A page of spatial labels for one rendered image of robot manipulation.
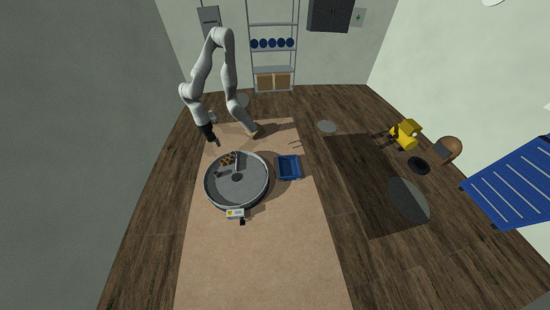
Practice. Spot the blue plastic crate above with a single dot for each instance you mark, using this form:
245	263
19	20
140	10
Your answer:
288	167

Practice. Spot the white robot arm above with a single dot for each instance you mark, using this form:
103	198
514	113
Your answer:
191	92

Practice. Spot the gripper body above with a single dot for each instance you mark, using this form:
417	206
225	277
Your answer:
205	126

